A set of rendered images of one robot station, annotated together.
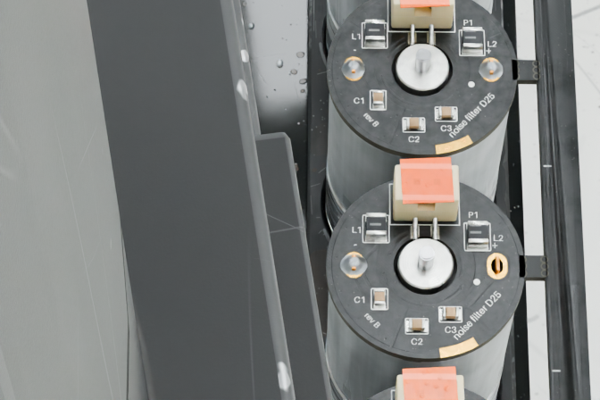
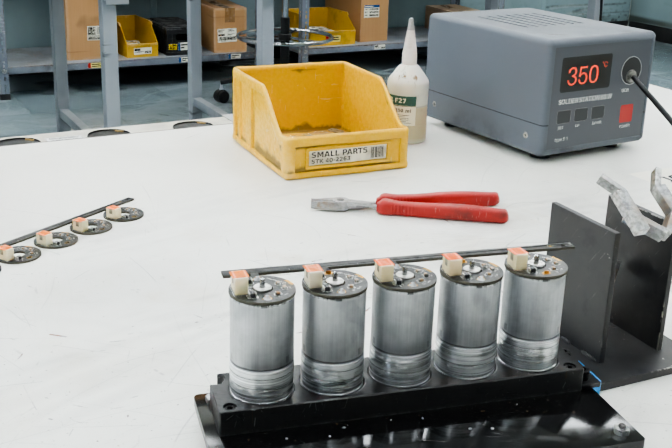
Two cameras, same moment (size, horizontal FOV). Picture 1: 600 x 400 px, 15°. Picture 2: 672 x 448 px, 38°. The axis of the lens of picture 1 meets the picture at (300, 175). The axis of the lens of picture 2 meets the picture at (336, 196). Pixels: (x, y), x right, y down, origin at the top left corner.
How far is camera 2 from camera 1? 43 cm
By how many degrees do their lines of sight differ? 81
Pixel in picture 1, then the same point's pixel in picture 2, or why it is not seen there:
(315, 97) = (368, 393)
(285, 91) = (355, 425)
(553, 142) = (415, 258)
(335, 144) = (424, 318)
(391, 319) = (493, 272)
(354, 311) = (495, 277)
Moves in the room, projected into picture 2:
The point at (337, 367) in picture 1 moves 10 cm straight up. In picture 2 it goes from (491, 330) to (513, 79)
